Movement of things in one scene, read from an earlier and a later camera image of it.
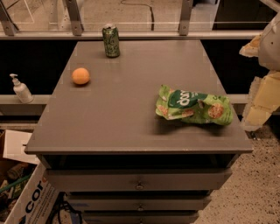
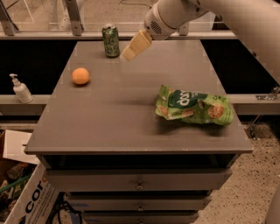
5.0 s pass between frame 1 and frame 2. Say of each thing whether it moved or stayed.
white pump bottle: stayed
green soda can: stayed
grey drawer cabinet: stayed
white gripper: moved
